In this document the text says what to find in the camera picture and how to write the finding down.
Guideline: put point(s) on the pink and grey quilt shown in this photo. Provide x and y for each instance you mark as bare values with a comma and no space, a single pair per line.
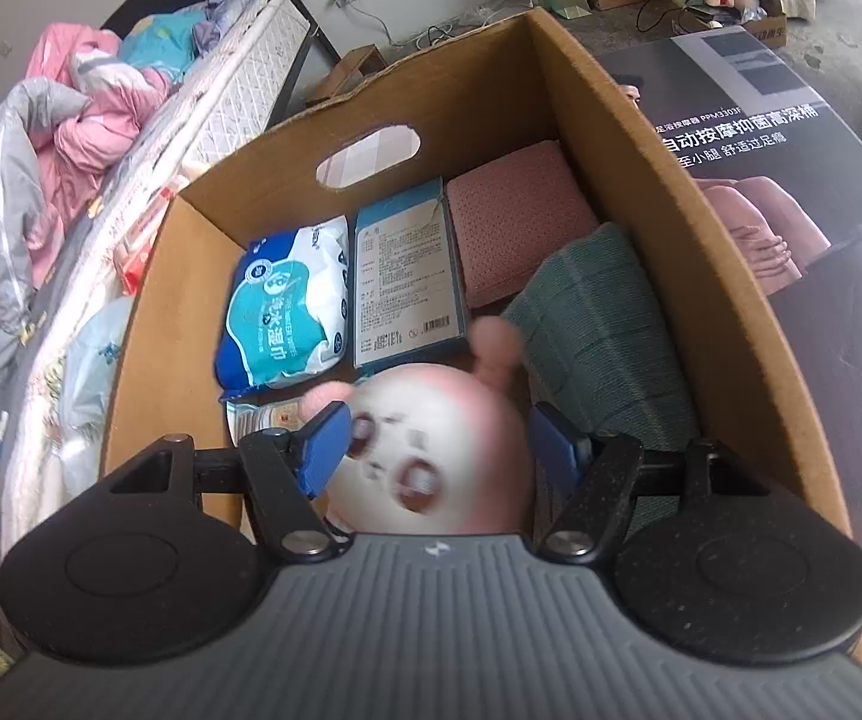
48,165

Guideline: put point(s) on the small brown box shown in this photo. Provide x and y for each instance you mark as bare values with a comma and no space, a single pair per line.
348,67

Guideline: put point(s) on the pink folded towel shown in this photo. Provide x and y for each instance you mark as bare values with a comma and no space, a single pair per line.
513,217

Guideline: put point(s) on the white orange printed packet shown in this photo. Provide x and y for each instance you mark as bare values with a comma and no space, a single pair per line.
266,416

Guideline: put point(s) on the teal pillow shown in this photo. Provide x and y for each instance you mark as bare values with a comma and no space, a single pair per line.
161,41

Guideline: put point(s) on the blue and white carton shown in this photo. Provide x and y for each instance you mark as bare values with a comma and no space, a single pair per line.
405,277

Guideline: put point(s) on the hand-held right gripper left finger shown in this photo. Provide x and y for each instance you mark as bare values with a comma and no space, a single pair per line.
322,450

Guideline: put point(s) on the blue white wet wipes pack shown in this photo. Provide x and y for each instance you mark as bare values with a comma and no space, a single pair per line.
281,315

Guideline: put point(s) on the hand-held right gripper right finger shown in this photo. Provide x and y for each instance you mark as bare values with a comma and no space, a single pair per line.
555,450

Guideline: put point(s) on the blue purple cloth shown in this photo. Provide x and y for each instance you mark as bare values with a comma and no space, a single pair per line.
221,7

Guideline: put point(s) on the bed mattress with floral sheet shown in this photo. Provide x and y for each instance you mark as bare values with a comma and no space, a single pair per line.
251,67

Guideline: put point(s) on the red wet wipes pack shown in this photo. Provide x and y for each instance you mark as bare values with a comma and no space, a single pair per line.
142,240

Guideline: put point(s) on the large cardboard box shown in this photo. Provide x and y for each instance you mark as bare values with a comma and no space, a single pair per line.
588,105

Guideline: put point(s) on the pink and white plush toy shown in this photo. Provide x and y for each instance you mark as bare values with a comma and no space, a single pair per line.
431,427

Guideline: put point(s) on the low open cardboard box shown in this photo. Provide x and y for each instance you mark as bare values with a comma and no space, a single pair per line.
765,24

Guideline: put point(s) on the white plastic bag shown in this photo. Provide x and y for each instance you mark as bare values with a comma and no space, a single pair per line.
97,360

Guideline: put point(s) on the green knitted cloth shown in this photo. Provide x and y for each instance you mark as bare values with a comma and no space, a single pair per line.
603,330

